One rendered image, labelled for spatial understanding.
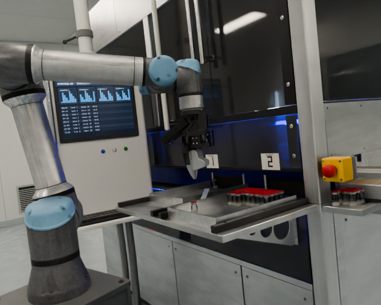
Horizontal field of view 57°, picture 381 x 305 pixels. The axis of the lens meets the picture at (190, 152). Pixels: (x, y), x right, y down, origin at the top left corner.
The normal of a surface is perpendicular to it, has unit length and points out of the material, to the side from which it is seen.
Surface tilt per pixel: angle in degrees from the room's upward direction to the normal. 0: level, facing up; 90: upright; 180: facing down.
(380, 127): 90
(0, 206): 90
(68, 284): 72
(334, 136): 90
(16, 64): 102
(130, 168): 90
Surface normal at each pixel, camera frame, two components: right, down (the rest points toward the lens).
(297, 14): -0.81, 0.11
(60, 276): 0.40, -0.30
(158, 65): 0.21, 0.04
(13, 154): 0.57, -0.02
